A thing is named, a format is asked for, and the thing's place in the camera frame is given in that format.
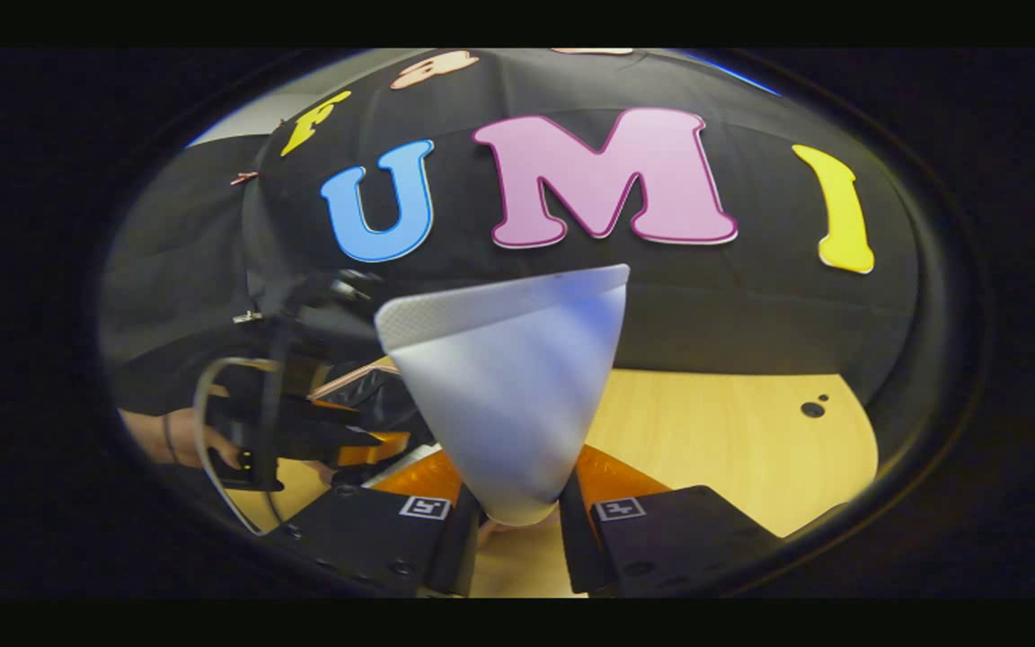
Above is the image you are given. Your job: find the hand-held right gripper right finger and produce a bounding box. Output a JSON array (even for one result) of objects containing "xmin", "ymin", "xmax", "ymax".
[{"xmin": 558, "ymin": 445, "xmax": 788, "ymax": 598}]

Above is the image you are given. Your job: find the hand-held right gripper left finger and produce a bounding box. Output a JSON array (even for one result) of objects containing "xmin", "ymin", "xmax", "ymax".
[{"xmin": 284, "ymin": 448, "xmax": 484, "ymax": 598}]

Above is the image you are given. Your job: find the pink suitcase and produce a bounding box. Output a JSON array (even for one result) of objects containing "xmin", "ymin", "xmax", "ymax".
[{"xmin": 306, "ymin": 357, "xmax": 436, "ymax": 450}]

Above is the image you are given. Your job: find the white squeeze tube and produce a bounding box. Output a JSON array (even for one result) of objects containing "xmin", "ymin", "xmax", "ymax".
[{"xmin": 375, "ymin": 263, "xmax": 631, "ymax": 528}]

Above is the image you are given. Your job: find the black backdrop cloth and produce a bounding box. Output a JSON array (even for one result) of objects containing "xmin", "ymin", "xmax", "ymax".
[{"xmin": 100, "ymin": 48, "xmax": 923, "ymax": 419}]

